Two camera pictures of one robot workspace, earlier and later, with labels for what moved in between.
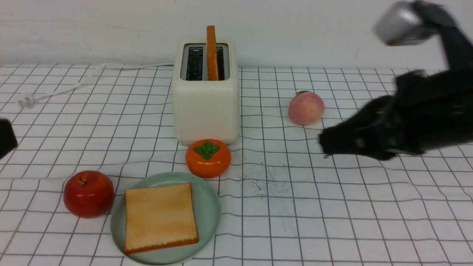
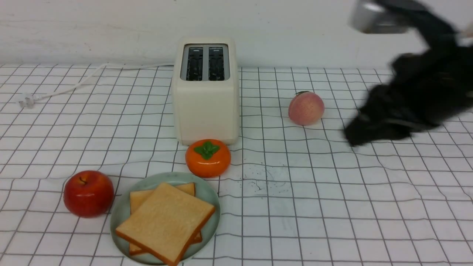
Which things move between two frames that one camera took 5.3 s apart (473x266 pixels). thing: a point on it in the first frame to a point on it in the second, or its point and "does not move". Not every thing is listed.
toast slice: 212,53 to 166,222
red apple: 88,194 does not move
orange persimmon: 208,158 does not move
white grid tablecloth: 282,202 does not move
